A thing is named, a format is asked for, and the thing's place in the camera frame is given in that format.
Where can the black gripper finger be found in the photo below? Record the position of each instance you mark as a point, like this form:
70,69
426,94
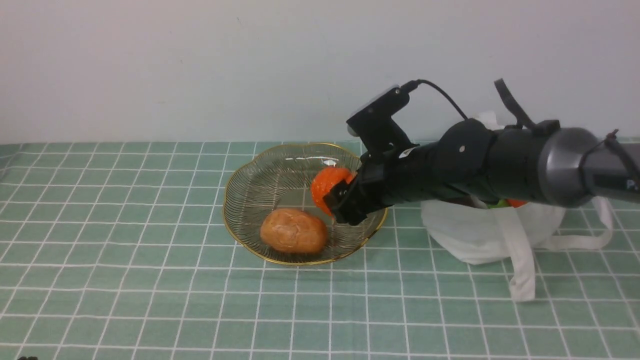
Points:
348,203

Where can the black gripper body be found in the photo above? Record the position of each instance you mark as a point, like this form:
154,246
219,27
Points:
395,179

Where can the orange pumpkin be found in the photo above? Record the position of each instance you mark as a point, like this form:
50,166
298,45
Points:
324,181

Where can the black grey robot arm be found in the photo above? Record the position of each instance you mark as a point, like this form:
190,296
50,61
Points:
550,165

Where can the white cloth bag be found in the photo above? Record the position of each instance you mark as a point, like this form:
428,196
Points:
477,236

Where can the brown potato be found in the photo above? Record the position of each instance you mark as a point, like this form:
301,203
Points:
294,231

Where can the glass bowl with gold rim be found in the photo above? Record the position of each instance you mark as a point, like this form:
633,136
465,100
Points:
281,177

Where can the green cucumber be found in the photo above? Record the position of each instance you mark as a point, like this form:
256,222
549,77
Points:
502,203

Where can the orange tomato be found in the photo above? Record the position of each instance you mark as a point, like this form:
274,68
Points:
515,203

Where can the green checkered tablecloth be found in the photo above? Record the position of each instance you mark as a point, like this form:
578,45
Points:
118,251

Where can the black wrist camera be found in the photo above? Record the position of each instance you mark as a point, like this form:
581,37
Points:
373,124

